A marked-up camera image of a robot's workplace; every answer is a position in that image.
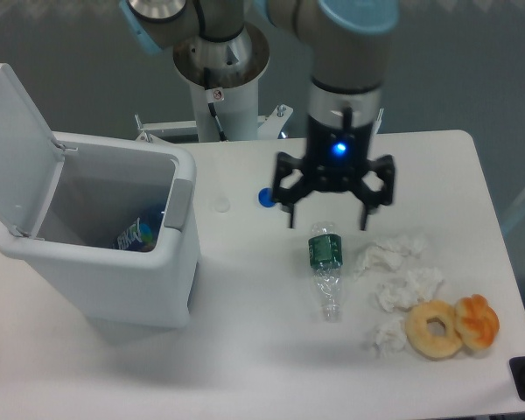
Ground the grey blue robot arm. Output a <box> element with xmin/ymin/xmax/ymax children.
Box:
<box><xmin>120</xmin><ymin>1</ymin><xmax>399</xmax><ymax>217</ymax></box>

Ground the middle crumpled white tissue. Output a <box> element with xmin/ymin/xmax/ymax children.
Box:
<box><xmin>375</xmin><ymin>268</ymin><xmax>445</xmax><ymax>312</ymax></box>

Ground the ring doughnut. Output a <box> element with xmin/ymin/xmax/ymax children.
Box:
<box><xmin>405</xmin><ymin>300</ymin><xmax>463</xmax><ymax>360</ymax></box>

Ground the crumpled white tissue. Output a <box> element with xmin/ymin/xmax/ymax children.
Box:
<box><xmin>367</xmin><ymin>315</ymin><xmax>408</xmax><ymax>358</ymax></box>
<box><xmin>375</xmin><ymin>268</ymin><xmax>445</xmax><ymax>312</ymax></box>
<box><xmin>353</xmin><ymin>234</ymin><xmax>428</xmax><ymax>280</ymax></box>

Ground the black pedestal cable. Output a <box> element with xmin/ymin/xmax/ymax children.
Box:
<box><xmin>202</xmin><ymin>66</ymin><xmax>228</xmax><ymax>143</ymax></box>

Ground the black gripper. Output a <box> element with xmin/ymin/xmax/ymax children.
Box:
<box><xmin>270</xmin><ymin>116</ymin><xmax>396</xmax><ymax>231</ymax></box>

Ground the blue bottle cap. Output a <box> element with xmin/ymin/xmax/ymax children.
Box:
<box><xmin>257</xmin><ymin>187</ymin><xmax>276</xmax><ymax>208</ymax></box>

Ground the orange twisted bread roll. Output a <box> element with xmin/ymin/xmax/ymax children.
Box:
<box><xmin>454</xmin><ymin>294</ymin><xmax>500</xmax><ymax>352</ymax></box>

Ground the lower crumpled white tissue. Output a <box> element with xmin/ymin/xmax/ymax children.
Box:
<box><xmin>367</xmin><ymin>315</ymin><xmax>408</xmax><ymax>358</ymax></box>

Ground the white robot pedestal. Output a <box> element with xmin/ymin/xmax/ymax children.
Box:
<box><xmin>173</xmin><ymin>23</ymin><xmax>270</xmax><ymax>142</ymax></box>

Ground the blue snack packet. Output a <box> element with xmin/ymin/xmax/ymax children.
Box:
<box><xmin>111</xmin><ymin>204</ymin><xmax>165</xmax><ymax>253</ymax></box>

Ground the white plastic trash can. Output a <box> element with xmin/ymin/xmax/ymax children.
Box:
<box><xmin>0</xmin><ymin>132</ymin><xmax>200</xmax><ymax>328</ymax></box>

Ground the upper crumpled white tissue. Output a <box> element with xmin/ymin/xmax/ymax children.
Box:
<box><xmin>353</xmin><ymin>234</ymin><xmax>428</xmax><ymax>280</ymax></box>

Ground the crushed clear plastic bottle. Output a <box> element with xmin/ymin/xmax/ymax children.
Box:
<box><xmin>308</xmin><ymin>221</ymin><xmax>343</xmax><ymax>322</ymax></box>

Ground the white bottle cap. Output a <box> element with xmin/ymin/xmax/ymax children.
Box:
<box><xmin>213</xmin><ymin>197</ymin><xmax>230</xmax><ymax>214</ymax></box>

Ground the white trash can lid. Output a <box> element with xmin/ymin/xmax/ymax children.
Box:
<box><xmin>0</xmin><ymin>63</ymin><xmax>66</xmax><ymax>237</ymax></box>

